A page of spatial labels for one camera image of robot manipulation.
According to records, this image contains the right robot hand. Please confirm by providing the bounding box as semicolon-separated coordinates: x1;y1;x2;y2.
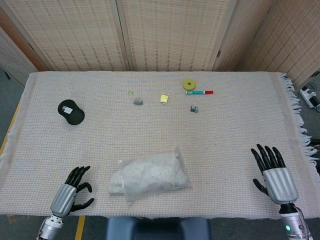
250;143;300;205

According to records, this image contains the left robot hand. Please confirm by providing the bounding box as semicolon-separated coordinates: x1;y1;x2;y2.
49;165;95;218

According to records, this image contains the clear plastic bag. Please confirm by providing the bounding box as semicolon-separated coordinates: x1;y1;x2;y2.
108;144;193;205

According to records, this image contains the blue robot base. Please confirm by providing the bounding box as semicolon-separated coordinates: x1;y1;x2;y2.
105;216;212;240

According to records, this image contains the yellow floor tape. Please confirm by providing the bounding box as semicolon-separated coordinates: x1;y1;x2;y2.
74;215;86;240

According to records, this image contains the black cylindrical container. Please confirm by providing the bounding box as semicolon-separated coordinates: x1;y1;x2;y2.
57;99;86;126

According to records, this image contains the white equipment on floor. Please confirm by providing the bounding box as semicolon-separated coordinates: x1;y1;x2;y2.
299;83;320;112

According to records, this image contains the woven white tablecloth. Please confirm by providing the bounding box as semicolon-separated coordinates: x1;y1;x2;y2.
0;70;320;223

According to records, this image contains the teal and red marker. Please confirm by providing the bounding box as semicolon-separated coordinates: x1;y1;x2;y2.
184;90;215;96

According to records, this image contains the beige folding screen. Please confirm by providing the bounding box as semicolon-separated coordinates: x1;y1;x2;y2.
0;0;320;88

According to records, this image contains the yellow-green foam ring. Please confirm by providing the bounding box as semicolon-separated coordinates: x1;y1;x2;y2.
182;78;197;91

